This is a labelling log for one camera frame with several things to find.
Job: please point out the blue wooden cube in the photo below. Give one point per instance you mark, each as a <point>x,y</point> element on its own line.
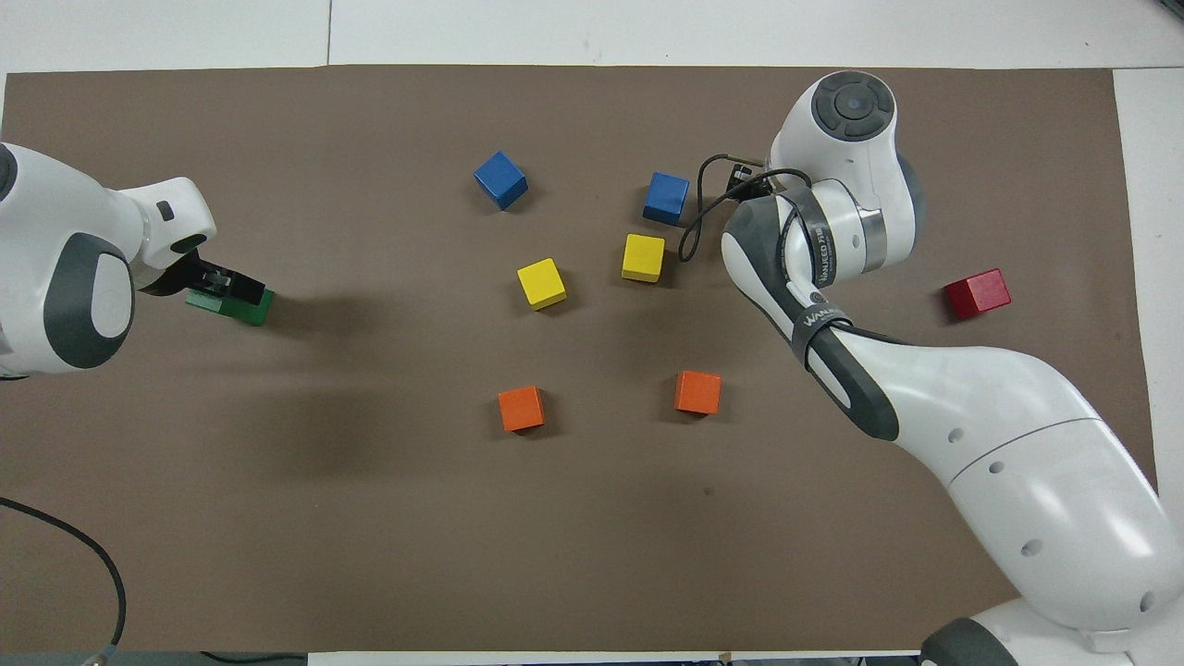
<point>666,198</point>
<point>500,179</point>

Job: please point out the yellow wooden cube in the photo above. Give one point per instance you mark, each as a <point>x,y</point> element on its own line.
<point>541,283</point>
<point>643,257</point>

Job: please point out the red wooden cube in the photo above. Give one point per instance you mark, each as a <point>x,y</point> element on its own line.
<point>976,294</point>

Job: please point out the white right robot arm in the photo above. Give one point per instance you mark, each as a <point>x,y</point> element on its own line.
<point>1017,444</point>

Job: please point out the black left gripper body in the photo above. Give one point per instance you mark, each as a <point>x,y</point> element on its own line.
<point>176,277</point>

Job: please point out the brown table mat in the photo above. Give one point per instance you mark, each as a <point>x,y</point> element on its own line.
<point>277,518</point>

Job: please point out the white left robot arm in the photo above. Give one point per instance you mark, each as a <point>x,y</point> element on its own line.
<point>55,240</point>

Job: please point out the orange wooden cube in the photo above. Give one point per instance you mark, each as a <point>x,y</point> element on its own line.
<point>697,392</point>
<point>521,408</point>

